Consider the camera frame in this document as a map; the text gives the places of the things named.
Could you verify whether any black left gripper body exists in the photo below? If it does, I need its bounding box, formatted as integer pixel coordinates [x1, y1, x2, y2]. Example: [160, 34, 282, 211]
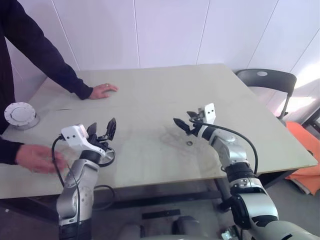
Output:
[87, 133, 111, 151]

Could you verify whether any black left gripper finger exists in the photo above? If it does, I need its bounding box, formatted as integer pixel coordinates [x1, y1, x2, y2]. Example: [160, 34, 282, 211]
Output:
[86, 122, 99, 139]
[105, 117, 118, 140]

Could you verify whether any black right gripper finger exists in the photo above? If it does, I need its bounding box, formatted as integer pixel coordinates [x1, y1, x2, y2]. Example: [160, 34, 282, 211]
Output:
[172, 117, 193, 136]
[185, 111, 201, 121]

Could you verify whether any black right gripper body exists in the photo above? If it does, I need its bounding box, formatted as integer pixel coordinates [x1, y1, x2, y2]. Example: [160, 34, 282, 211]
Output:
[188, 113, 207, 137]

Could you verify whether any person left hand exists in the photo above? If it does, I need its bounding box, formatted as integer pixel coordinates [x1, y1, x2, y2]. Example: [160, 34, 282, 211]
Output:
[89, 83, 119, 101]

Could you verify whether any person right hand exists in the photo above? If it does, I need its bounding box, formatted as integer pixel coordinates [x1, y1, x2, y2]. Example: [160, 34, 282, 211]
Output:
[15, 144, 69, 174]

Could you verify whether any person left arm dark sleeve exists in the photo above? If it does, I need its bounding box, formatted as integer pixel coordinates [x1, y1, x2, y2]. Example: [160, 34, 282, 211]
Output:
[0, 0, 94, 101]

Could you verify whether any person arm dark sleeve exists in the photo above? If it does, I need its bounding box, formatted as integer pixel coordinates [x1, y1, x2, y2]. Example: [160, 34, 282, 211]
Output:
[0, 136, 25, 166]
[0, 0, 94, 101]

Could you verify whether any person right arm dark sleeve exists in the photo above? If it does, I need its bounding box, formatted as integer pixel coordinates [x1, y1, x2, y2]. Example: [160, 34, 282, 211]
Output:
[0, 136, 25, 166]

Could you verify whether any black plastic chair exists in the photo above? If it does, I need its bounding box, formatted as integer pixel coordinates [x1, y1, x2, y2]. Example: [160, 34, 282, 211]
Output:
[235, 68, 298, 121]

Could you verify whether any flat black bar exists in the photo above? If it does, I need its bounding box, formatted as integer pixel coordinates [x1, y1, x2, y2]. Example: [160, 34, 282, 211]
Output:
[141, 208, 181, 220]

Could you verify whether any dark grey rounded shape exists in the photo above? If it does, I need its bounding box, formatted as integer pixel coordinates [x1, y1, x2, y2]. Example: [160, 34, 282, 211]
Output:
[172, 215, 201, 236]

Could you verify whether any person dark clothed torso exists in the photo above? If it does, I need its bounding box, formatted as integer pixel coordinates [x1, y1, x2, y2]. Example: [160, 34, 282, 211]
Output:
[0, 32, 15, 106]

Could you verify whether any orange cloth bag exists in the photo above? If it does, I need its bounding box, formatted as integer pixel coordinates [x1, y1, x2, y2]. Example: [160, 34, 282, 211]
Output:
[284, 121, 320, 196]

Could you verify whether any small metal floor part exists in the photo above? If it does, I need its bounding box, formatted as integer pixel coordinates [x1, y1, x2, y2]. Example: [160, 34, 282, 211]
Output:
[220, 224, 245, 240]

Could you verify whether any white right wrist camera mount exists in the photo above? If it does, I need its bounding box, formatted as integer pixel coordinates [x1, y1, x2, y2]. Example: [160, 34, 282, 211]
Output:
[198, 102, 217, 126]

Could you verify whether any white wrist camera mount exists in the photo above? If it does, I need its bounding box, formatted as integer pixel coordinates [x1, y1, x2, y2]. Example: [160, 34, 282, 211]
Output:
[60, 123, 107, 154]
[198, 102, 217, 126]

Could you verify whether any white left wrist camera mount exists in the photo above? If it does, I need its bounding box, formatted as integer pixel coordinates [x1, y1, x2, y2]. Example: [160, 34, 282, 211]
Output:
[60, 123, 107, 154]

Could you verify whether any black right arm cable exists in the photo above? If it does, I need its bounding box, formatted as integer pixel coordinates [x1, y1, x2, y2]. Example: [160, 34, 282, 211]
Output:
[192, 122, 259, 176]

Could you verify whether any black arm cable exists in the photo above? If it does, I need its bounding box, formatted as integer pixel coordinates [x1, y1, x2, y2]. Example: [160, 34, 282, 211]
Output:
[192, 122, 259, 176]
[51, 134, 115, 211]

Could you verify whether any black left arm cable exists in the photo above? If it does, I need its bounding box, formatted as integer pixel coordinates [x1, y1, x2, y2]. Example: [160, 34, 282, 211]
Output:
[51, 134, 115, 211]

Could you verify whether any black metal table frame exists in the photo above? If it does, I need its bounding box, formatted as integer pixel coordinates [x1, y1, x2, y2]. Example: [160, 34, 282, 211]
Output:
[0, 172, 297, 221]

